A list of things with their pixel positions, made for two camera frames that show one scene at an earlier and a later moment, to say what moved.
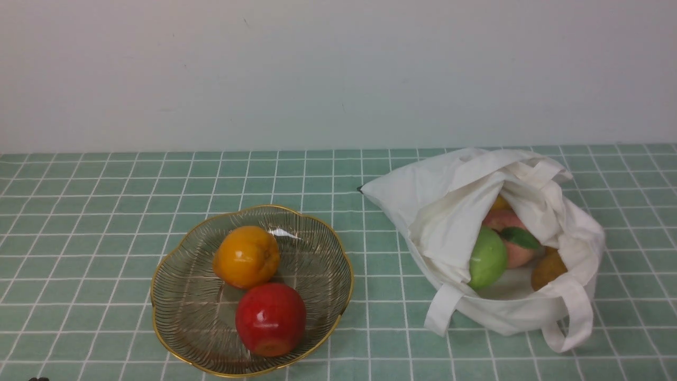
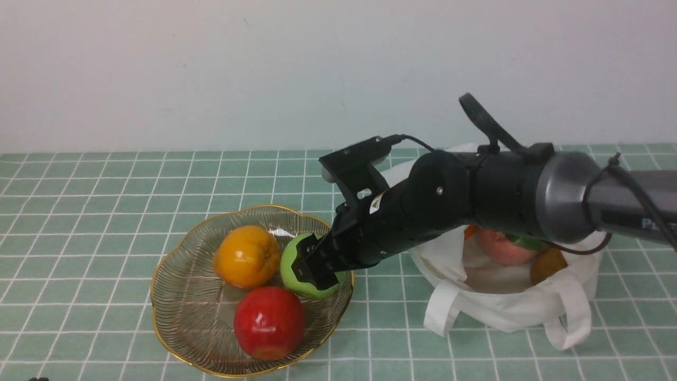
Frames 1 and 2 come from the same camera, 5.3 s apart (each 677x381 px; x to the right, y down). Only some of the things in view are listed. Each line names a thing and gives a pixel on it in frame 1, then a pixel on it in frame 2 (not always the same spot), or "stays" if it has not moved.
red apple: (271, 319) stays
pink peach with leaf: (521, 241) stays
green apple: (487, 259) to (289, 257)
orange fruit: (246, 256) stays
